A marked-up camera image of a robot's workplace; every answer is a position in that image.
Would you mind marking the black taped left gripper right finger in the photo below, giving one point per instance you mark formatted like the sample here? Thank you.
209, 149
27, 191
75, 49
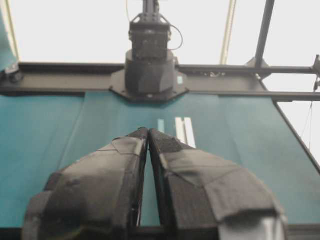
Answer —
202, 196

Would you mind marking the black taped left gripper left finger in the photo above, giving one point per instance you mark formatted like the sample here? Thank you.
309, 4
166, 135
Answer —
98, 197

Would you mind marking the silver aluminium extrusion rail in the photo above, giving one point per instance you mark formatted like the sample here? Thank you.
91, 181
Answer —
184, 131

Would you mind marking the small white tape mark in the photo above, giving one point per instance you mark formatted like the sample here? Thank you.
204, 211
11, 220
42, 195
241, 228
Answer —
161, 125

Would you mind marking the teal table mat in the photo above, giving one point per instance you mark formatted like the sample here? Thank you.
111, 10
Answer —
40, 134

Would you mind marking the black metal frame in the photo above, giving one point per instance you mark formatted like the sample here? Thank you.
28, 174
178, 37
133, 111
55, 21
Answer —
232, 112

